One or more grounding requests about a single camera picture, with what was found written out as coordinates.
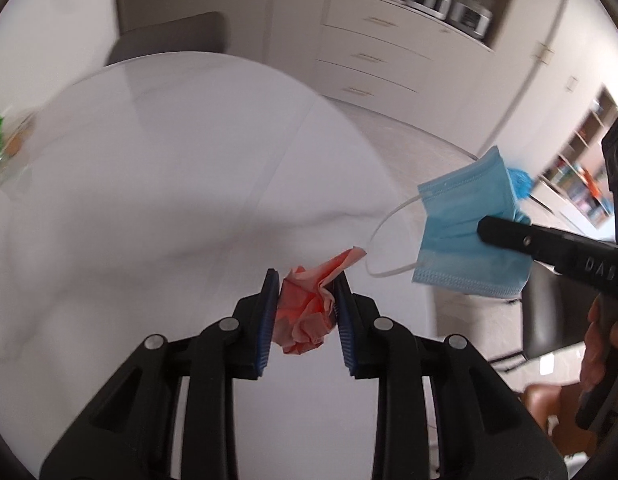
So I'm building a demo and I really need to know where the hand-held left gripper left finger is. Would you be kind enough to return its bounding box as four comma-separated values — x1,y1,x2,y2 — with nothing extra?
39,268,280,480

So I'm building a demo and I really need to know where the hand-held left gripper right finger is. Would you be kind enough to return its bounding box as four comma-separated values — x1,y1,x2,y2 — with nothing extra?
333,272,568,480

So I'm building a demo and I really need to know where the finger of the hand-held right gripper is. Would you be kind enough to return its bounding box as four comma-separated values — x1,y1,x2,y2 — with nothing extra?
477,215,560,273

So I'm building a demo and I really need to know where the pink paper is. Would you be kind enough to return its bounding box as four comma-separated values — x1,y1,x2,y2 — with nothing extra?
272,246,368,356

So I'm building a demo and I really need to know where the blue face mask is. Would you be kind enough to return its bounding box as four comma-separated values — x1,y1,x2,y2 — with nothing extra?
365,146,534,297

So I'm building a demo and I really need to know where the person's right hand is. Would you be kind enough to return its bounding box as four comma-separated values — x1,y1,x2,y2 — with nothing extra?
579,294,618,396

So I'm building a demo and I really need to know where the blue plastic bag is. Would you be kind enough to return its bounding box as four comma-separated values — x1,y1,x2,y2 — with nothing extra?
506,166,536,227

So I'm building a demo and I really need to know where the grey chair with thin legs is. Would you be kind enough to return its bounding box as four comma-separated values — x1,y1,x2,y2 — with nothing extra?
489,260,602,377

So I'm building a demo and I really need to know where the open bookshelf with books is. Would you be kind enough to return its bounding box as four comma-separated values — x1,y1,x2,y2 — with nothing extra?
539,85,618,232

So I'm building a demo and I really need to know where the brown leather seat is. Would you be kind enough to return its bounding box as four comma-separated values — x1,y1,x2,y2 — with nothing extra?
521,382,590,457

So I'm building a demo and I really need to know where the silver toaster oven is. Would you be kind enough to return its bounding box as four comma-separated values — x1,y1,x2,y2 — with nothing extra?
449,0,492,41

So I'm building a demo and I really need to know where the white built-in cabinet with drawers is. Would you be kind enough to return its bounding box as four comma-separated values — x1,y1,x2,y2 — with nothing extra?
316,0,614,147

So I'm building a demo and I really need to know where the clear plastic bag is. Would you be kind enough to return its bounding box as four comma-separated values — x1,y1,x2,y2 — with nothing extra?
0,110,40,192

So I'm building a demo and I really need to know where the grey dining chair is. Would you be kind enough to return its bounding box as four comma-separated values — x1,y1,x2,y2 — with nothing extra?
109,11,230,67

